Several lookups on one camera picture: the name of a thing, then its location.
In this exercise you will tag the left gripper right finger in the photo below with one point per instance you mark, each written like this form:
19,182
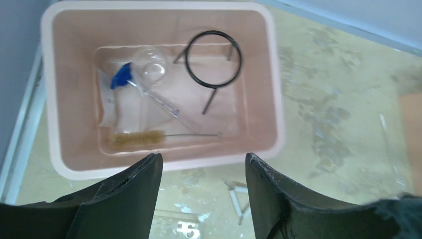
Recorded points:
282,208

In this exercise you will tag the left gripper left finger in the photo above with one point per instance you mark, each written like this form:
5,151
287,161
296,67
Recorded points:
119,207

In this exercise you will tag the white packet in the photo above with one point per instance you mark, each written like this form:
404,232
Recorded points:
124,108

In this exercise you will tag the blue capped clear syringe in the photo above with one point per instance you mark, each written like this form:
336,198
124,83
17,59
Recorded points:
127,75

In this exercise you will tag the clear glass beaker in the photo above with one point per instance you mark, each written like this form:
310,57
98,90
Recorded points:
150,65

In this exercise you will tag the pink plastic bin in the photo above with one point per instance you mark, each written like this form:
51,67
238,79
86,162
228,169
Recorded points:
223,72

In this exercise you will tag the clear well plate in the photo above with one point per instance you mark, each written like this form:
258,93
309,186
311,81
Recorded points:
175,225

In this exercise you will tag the aluminium rail frame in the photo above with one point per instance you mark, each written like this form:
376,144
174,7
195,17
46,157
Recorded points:
24,132

